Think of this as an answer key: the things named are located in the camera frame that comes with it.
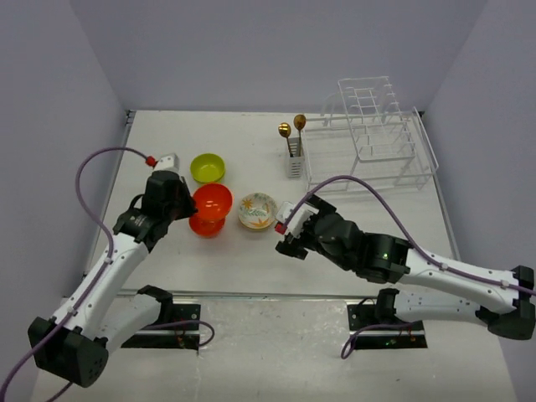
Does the green bowl front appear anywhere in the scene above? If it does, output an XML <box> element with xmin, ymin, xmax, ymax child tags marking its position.
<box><xmin>191</xmin><ymin>165</ymin><xmax>225</xmax><ymax>185</ymax></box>

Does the green bowl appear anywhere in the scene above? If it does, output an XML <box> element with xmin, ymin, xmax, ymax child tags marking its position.
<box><xmin>191</xmin><ymin>165</ymin><xmax>225</xmax><ymax>185</ymax></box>
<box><xmin>190</xmin><ymin>153</ymin><xmax>225</xmax><ymax>183</ymax></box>

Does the orange bowl back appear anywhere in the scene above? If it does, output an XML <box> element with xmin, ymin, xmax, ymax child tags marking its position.
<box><xmin>191</xmin><ymin>183</ymin><xmax>234</xmax><ymax>222</ymax></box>

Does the orange bowl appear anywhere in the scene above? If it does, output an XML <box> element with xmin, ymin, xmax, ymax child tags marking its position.
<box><xmin>191</xmin><ymin>183</ymin><xmax>234</xmax><ymax>222</ymax></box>
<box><xmin>188</xmin><ymin>215</ymin><xmax>225</xmax><ymax>238</ymax></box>

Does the green bowl back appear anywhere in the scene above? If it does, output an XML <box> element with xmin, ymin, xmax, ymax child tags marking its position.
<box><xmin>190</xmin><ymin>153</ymin><xmax>225</xmax><ymax>183</ymax></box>

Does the orange bowl front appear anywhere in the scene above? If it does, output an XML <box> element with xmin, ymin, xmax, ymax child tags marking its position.
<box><xmin>188</xmin><ymin>215</ymin><xmax>225</xmax><ymax>238</ymax></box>

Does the floral white bowl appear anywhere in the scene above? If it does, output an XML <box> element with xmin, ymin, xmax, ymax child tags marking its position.
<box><xmin>238</xmin><ymin>193</ymin><xmax>278</xmax><ymax>226</ymax></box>

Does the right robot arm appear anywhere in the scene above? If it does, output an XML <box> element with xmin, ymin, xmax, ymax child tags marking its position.
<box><xmin>276</xmin><ymin>196</ymin><xmax>535</xmax><ymax>340</ymax></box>

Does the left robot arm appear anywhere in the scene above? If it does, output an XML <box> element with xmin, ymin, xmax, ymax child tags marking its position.
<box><xmin>28</xmin><ymin>170</ymin><xmax>197</xmax><ymax>388</ymax></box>

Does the gold spoon left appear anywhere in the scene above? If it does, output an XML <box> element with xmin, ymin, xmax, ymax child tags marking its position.
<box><xmin>278</xmin><ymin>122</ymin><xmax>293</xmax><ymax>157</ymax></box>

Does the gold spoon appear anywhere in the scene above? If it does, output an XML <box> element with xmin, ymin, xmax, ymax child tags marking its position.
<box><xmin>293</xmin><ymin>114</ymin><xmax>307</xmax><ymax>157</ymax></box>
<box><xmin>278</xmin><ymin>122</ymin><xmax>293</xmax><ymax>157</ymax></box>

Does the gold spoon right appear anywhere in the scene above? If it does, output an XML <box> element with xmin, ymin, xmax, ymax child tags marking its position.
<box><xmin>293</xmin><ymin>114</ymin><xmax>307</xmax><ymax>157</ymax></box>

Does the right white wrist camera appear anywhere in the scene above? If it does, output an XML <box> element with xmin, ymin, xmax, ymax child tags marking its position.
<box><xmin>275</xmin><ymin>201</ymin><xmax>318</xmax><ymax>239</ymax></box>

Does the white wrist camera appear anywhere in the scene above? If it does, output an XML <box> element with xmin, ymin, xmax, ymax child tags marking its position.
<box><xmin>154</xmin><ymin>153</ymin><xmax>180</xmax><ymax>173</ymax></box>
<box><xmin>275</xmin><ymin>201</ymin><xmax>318</xmax><ymax>239</ymax></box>

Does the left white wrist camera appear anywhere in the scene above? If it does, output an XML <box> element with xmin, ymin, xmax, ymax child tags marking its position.
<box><xmin>154</xmin><ymin>153</ymin><xmax>180</xmax><ymax>173</ymax></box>

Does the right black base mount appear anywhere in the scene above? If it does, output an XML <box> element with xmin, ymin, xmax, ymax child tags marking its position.
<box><xmin>347</xmin><ymin>298</ymin><xmax>428</xmax><ymax>352</ymax></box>

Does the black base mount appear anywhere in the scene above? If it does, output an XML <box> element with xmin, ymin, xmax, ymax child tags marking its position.
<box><xmin>347</xmin><ymin>298</ymin><xmax>428</xmax><ymax>352</ymax></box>
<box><xmin>121</xmin><ymin>303</ymin><xmax>201</xmax><ymax>351</ymax></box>

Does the white wire dish rack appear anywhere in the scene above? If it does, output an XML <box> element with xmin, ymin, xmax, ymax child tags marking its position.
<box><xmin>302</xmin><ymin>76</ymin><xmax>439</xmax><ymax>190</ymax></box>

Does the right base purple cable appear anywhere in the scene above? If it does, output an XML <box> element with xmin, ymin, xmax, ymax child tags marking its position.
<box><xmin>339</xmin><ymin>322</ymin><xmax>420</xmax><ymax>360</ymax></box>

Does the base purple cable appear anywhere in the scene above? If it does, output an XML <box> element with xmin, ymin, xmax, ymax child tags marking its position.
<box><xmin>146</xmin><ymin>320</ymin><xmax>217</xmax><ymax>347</ymax></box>
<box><xmin>339</xmin><ymin>322</ymin><xmax>420</xmax><ymax>360</ymax></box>

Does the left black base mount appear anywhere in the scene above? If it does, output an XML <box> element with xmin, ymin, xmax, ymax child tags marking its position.
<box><xmin>121</xmin><ymin>303</ymin><xmax>201</xmax><ymax>351</ymax></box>

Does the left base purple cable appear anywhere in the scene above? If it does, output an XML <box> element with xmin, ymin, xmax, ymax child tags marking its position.
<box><xmin>146</xmin><ymin>320</ymin><xmax>217</xmax><ymax>347</ymax></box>

